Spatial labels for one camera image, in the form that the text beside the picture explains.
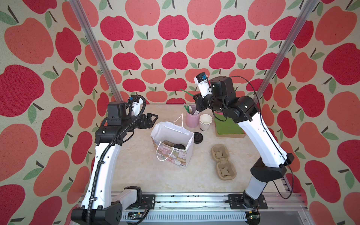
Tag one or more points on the green stirrer stick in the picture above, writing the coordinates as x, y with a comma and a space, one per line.
187, 92

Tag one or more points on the single cardboard cup carrier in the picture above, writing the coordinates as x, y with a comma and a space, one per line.
168, 143

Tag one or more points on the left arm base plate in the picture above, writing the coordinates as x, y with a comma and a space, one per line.
147, 201

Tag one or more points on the green napkin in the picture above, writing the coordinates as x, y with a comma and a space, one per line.
227, 126

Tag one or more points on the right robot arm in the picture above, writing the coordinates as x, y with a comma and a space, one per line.
274, 161

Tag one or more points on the pink cup holder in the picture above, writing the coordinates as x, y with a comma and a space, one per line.
192, 118

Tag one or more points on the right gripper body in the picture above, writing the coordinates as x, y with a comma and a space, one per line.
210, 102

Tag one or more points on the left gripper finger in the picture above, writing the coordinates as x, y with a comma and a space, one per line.
151, 116
149, 123

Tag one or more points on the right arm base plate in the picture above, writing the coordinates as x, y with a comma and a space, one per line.
238, 202

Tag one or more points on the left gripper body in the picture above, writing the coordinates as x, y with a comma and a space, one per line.
134, 122

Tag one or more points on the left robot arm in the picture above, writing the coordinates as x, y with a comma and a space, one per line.
98, 207

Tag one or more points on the aluminium front rail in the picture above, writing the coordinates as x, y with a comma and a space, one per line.
174, 208

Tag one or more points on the brown cardboard tray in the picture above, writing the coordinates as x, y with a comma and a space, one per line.
230, 136

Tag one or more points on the white patterned gift bag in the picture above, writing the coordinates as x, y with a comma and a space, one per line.
173, 142

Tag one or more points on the left aluminium frame post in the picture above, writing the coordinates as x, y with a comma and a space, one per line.
98, 53

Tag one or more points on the stack of black lids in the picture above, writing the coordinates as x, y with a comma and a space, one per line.
198, 138

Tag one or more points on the black coffee cup lid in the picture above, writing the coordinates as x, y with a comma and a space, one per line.
179, 146

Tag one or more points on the right aluminium frame post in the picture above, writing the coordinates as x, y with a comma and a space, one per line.
307, 9

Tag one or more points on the aluminium frame post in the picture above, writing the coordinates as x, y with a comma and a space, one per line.
307, 9
98, 53

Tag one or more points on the stack of white paper cups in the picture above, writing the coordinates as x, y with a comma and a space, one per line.
205, 121

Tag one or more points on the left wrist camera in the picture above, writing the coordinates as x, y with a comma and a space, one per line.
134, 106

